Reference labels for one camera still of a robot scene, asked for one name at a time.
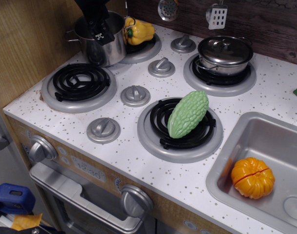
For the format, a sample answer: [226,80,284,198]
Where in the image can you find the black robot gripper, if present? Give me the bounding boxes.
[75,0,114,46]

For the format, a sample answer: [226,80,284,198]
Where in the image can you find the tall steel pot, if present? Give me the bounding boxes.
[64,11,127,67]

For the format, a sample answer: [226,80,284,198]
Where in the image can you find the silver stove knob upper middle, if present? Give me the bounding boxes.
[148,58,176,78]

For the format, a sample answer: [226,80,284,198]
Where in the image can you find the silver stove knob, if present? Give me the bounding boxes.
[120,85,151,107]
[170,35,196,54]
[148,58,176,78]
[86,117,121,144]

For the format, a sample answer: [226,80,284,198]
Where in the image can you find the silver stove knob lower middle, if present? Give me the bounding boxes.
[120,85,151,107]

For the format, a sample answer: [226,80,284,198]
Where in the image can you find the silver stove knob back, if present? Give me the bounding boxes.
[170,35,196,54]

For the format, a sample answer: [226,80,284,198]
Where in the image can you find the silver stove knob front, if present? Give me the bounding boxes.
[86,117,121,144]

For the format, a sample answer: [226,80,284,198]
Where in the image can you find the lidded steel pot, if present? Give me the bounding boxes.
[195,36,254,76]

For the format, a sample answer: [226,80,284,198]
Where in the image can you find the yellow toy bell pepper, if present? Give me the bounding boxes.
[124,17,155,46]

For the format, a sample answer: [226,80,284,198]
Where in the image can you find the back left black burner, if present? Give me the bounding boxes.
[119,33,162,64]

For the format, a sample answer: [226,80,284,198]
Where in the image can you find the black burner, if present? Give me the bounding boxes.
[183,55,257,97]
[137,98,223,163]
[119,33,162,64]
[41,63,117,114]

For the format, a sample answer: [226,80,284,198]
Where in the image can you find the front left black burner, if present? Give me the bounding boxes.
[41,63,117,114]

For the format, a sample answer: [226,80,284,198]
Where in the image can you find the hanging steel strainer ladle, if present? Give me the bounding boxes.
[158,0,179,22]

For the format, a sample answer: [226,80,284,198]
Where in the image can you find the hanging slotted steel spatula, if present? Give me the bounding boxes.
[205,0,228,30]

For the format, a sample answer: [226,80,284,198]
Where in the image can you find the front right black burner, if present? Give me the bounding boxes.
[137,98,223,163]

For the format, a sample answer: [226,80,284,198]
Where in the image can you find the back right black burner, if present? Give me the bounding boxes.
[183,55,257,97]

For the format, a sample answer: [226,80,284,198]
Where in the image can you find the green toy bitter gourd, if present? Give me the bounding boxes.
[167,91,209,139]

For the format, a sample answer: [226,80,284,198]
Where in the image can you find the left silver oven knob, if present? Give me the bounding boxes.
[28,135,58,163]

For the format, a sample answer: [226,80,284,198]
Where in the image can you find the silver oven knob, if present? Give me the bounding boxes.
[120,184,154,218]
[28,135,58,163]

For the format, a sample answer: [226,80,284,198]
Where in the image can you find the oven clock display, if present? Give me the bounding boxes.
[71,156,106,183]

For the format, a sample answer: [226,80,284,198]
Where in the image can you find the grey toy sink basin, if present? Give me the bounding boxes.
[206,112,297,234]

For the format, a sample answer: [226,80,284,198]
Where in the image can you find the right silver oven knob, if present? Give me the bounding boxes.
[120,184,154,218]

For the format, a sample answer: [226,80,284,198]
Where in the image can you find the blue clamp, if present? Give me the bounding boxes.
[0,183,36,216]

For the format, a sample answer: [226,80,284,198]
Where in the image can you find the yellow cloth scrap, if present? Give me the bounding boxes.
[11,214,42,231]

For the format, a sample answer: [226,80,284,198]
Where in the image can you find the orange toy pumpkin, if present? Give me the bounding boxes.
[231,157,276,199]

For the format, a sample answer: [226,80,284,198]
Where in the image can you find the silver oven door handle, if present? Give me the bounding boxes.
[30,163,147,234]

